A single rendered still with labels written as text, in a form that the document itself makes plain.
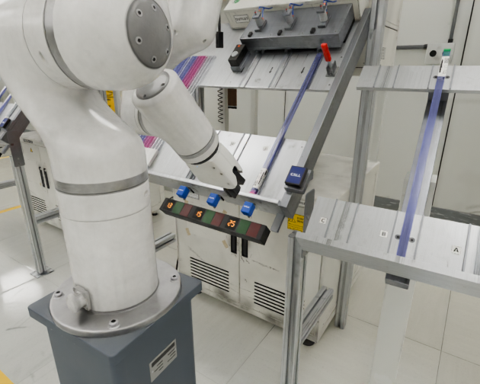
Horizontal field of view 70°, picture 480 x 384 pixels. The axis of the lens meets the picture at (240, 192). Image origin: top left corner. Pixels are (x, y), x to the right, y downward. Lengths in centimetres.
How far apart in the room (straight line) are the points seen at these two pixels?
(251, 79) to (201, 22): 58
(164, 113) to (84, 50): 20
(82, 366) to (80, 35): 44
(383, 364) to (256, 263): 57
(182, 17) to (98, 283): 42
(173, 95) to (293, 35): 68
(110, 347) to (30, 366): 112
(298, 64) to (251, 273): 79
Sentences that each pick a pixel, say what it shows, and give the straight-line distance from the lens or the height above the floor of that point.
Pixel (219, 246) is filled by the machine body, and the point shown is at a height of 33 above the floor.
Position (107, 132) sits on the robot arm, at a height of 96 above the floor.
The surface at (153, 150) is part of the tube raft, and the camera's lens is 115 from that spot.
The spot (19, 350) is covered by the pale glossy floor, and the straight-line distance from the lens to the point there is 169.
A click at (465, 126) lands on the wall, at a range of 267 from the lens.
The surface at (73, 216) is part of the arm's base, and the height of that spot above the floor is 86.
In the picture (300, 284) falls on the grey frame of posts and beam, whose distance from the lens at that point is 92.
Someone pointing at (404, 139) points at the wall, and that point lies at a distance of 272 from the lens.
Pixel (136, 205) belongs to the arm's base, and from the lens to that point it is 47.
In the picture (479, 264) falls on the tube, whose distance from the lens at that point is 65.
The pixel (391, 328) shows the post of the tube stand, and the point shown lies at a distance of 97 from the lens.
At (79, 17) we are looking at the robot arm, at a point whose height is 108.
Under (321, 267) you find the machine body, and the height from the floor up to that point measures 38.
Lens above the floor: 103
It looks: 20 degrees down
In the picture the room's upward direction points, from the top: straight up
